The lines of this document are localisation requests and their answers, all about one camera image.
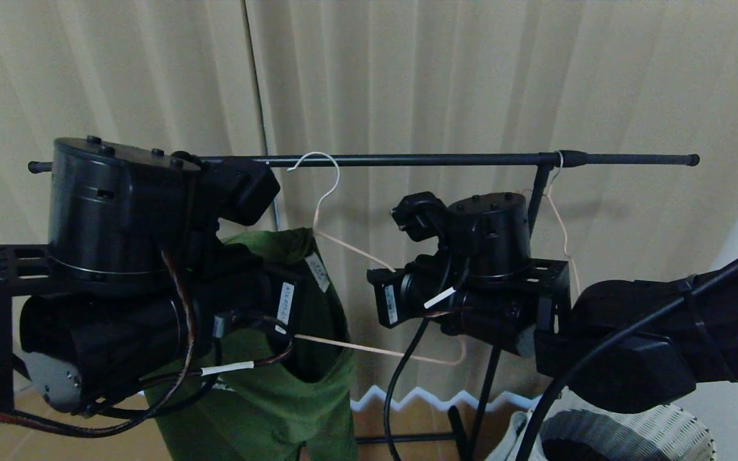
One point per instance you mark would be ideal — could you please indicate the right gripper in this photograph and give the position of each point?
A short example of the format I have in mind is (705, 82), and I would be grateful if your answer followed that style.
(471, 307)

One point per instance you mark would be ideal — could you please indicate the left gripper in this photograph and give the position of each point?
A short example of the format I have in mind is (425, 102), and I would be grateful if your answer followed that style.
(138, 333)

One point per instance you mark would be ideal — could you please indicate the pink clothes hanger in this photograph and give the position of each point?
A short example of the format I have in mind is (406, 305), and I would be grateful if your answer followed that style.
(564, 237)
(375, 349)

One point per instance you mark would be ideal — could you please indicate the green printed t-shirt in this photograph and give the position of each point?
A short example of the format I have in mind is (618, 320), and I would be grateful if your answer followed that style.
(266, 410)

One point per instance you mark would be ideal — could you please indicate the black clothes rack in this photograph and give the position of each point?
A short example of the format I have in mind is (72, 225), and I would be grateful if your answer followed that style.
(439, 159)

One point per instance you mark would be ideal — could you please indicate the white laundry basket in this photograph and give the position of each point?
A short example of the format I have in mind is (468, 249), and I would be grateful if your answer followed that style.
(651, 435)

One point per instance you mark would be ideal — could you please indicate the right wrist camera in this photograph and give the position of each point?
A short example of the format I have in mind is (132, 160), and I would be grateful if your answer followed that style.
(417, 214)

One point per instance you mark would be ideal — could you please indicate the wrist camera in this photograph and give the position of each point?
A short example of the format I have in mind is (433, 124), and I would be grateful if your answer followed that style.
(417, 214)
(244, 189)

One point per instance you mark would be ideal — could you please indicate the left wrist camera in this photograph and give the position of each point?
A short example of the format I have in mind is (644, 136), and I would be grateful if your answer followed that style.
(244, 189)

